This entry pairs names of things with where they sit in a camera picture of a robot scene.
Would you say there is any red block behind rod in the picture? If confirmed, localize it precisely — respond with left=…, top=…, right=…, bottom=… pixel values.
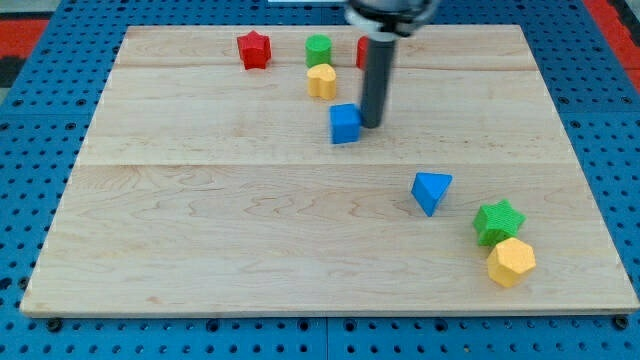
left=355, top=36, right=369, bottom=70

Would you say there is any green cylinder block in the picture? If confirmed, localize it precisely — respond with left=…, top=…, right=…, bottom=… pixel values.
left=305, top=34, right=332, bottom=68

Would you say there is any light wooden board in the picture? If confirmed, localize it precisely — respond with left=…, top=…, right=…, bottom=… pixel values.
left=20, top=25, right=639, bottom=318

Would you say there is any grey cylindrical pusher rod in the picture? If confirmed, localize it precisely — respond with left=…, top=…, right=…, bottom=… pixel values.
left=360, top=36, right=396, bottom=129

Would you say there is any blue triangle block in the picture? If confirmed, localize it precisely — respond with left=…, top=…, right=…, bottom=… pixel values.
left=411, top=172, right=453, bottom=217

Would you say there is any red star block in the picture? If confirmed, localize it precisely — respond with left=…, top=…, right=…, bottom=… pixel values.
left=237, top=30, right=271, bottom=70

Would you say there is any yellow heart block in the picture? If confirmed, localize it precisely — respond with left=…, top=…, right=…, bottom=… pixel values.
left=306, top=63, right=337, bottom=100

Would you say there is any blue cube block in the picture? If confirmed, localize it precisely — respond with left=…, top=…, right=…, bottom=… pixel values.
left=329, top=103, right=361, bottom=144

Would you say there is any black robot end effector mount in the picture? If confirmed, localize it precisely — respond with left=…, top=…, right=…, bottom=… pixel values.
left=344, top=0, right=441, bottom=36

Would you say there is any green star block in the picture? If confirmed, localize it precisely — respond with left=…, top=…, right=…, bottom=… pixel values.
left=472, top=199, right=526, bottom=246

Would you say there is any yellow hexagon block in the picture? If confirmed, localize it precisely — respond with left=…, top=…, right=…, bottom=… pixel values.
left=487, top=237, right=536, bottom=288

